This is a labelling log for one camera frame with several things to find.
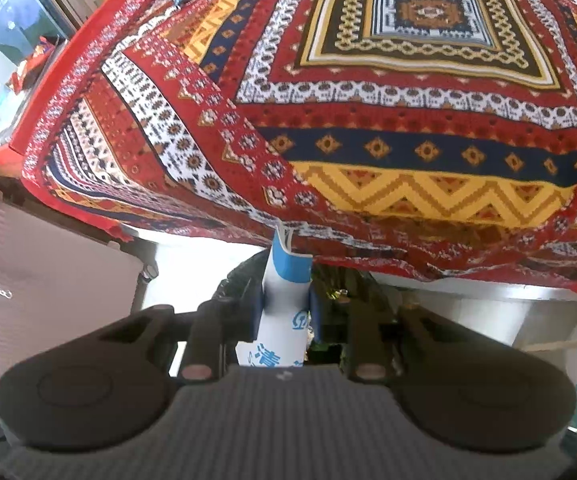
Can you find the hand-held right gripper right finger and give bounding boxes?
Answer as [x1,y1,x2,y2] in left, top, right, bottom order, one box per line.
[307,285,474,383]

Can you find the white blue tissue packet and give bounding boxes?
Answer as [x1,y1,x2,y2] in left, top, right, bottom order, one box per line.
[236,220,314,368]

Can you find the red patterned tablecloth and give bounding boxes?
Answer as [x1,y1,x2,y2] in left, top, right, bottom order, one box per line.
[18,0,577,306]

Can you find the black bag trash bin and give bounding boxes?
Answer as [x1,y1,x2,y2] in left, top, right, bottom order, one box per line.
[208,250,404,361]

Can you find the beige ribbed suitcase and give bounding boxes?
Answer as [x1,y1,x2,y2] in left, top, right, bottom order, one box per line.
[0,180,159,391]

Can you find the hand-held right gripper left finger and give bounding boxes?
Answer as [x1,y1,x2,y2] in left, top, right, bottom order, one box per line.
[93,280,269,383]

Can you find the red snack packet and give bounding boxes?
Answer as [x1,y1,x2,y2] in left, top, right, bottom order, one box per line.
[11,37,69,88]

